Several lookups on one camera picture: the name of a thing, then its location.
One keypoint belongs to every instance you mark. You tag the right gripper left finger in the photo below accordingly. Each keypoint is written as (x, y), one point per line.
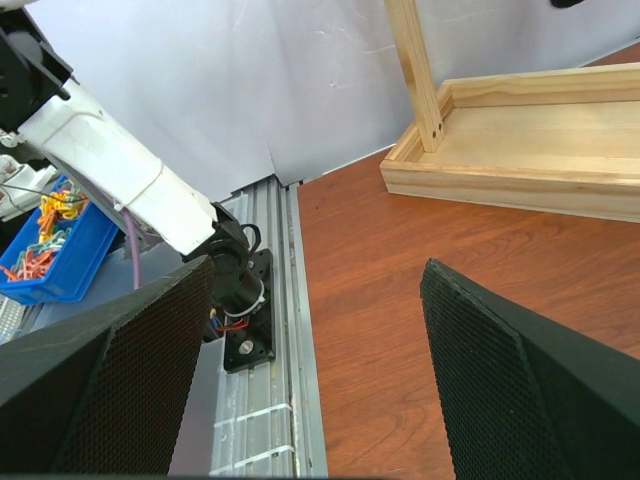
(104, 391)

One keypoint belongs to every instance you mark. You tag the wooden clothes rack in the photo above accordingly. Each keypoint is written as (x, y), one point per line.
(561, 141)

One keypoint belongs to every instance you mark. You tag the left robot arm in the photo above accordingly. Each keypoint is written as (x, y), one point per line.
(42, 102)

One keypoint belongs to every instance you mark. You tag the blue bin of clothespins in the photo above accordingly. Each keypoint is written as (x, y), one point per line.
(58, 251)

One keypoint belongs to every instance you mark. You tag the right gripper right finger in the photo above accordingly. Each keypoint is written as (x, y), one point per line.
(521, 394)

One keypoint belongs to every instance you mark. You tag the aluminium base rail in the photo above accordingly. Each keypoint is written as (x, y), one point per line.
(268, 419)

